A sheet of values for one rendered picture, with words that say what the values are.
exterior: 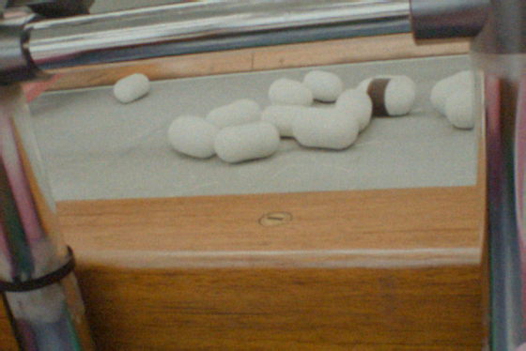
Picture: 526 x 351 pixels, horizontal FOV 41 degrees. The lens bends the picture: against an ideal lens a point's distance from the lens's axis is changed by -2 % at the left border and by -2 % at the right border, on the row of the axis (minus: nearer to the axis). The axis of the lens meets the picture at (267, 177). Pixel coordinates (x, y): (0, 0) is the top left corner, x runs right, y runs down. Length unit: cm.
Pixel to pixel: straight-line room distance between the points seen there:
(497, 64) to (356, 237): 8
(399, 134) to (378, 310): 18
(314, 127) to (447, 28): 22
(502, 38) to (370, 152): 21
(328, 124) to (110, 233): 15
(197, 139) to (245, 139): 3
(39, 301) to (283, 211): 9
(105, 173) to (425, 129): 18
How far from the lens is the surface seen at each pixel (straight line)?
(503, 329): 20
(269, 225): 24
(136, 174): 40
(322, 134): 37
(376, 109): 42
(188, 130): 39
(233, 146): 37
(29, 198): 22
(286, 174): 36
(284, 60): 58
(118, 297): 25
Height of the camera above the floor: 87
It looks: 21 degrees down
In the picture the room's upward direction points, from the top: 9 degrees counter-clockwise
